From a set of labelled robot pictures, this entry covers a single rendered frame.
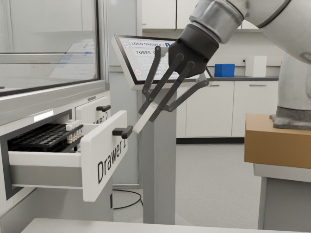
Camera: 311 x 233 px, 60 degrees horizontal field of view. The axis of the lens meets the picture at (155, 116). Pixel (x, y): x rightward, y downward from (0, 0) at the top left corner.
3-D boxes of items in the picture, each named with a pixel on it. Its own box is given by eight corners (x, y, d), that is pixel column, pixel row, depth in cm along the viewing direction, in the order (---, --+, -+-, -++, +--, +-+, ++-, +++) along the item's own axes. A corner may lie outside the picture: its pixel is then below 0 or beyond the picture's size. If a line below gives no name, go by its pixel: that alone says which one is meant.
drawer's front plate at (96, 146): (127, 150, 73) (127, 110, 71) (93, 203, 44) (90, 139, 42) (121, 150, 73) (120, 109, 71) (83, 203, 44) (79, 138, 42)
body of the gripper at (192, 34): (220, 47, 55) (193, 84, 57) (186, 23, 55) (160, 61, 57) (226, 44, 48) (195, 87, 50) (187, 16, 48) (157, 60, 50)
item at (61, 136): (83, 126, 67) (83, 124, 67) (49, 147, 49) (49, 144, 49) (76, 126, 67) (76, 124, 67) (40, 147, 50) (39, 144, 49)
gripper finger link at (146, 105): (156, 95, 54) (144, 87, 54) (142, 115, 55) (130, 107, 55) (157, 95, 55) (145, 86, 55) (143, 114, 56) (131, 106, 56)
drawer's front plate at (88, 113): (109, 124, 105) (108, 96, 103) (83, 146, 76) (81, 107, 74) (105, 124, 105) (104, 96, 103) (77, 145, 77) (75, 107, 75)
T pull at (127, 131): (133, 131, 60) (133, 125, 60) (127, 139, 53) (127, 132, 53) (117, 130, 61) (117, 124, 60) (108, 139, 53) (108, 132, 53)
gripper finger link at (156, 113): (162, 98, 55) (174, 107, 56) (148, 118, 57) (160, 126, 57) (162, 99, 54) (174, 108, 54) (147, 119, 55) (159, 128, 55)
